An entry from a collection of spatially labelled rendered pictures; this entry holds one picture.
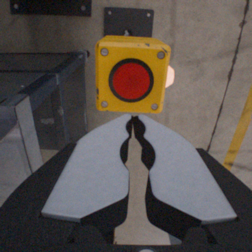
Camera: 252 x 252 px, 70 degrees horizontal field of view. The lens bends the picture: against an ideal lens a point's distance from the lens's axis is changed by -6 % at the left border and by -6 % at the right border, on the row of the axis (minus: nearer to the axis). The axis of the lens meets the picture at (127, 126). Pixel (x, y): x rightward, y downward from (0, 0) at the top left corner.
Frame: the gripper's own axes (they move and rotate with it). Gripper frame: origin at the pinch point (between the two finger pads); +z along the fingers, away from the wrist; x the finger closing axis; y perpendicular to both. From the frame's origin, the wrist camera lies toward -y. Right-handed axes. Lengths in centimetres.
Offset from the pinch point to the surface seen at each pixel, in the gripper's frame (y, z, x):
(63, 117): 25, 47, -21
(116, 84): 0.6, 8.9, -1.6
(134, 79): -0.1, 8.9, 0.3
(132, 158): 84, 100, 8
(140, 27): -3, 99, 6
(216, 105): 39, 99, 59
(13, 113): 8.9, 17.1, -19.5
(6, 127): 10.6, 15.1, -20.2
